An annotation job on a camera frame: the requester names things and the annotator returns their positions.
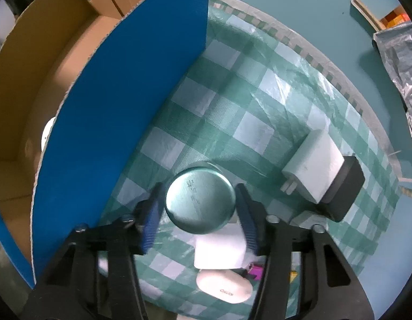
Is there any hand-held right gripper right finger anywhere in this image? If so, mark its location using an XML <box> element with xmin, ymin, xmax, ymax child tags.
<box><xmin>234</xmin><ymin>183</ymin><xmax>375</xmax><ymax>320</ymax></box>

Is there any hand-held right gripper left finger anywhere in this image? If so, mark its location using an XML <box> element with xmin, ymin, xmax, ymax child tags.
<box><xmin>21</xmin><ymin>182</ymin><xmax>166</xmax><ymax>320</ymax></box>

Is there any white charger block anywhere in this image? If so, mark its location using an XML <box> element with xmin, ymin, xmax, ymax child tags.
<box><xmin>193</xmin><ymin>220</ymin><xmax>248</xmax><ymax>270</ymax></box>

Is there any round metal tin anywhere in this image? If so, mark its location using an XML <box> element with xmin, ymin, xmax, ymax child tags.
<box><xmin>164</xmin><ymin>162</ymin><xmax>236</xmax><ymax>234</ymax></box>

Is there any blue cardboard box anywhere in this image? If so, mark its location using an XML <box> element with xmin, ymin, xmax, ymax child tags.
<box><xmin>0</xmin><ymin>0</ymin><xmax>211</xmax><ymax>290</ymax></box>

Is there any iridescent purple yellow pen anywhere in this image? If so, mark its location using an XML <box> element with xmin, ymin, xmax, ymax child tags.
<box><xmin>242</xmin><ymin>263</ymin><xmax>298</xmax><ymax>282</ymax></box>

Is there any white earbuds case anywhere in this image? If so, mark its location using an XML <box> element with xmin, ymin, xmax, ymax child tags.
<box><xmin>196</xmin><ymin>268</ymin><xmax>252</xmax><ymax>305</ymax></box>

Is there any black power adapter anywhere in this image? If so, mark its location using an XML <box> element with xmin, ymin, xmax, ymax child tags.
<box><xmin>317</xmin><ymin>155</ymin><xmax>366</xmax><ymax>223</ymax></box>

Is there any green checkered plastic tablecloth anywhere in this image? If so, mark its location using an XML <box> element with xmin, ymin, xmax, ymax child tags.
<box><xmin>96</xmin><ymin>5</ymin><xmax>400</xmax><ymax>320</ymax></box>

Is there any white round object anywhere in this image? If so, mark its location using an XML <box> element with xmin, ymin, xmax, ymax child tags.
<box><xmin>41</xmin><ymin>117</ymin><xmax>56</xmax><ymax>150</ymax></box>

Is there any silver foil bag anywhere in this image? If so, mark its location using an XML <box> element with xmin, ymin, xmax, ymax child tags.
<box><xmin>373</xmin><ymin>20</ymin><xmax>412</xmax><ymax>159</ymax></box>

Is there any wooden strip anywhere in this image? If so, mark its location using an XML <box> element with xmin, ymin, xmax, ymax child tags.
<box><xmin>350</xmin><ymin>0</ymin><xmax>386</xmax><ymax>30</ymax></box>

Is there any orange red box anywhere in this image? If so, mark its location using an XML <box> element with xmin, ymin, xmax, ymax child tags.
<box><xmin>381</xmin><ymin>4</ymin><xmax>410</xmax><ymax>28</ymax></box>

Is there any white pronged wall charger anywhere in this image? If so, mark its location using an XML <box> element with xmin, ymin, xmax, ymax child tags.
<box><xmin>281</xmin><ymin>130</ymin><xmax>345</xmax><ymax>205</ymax></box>

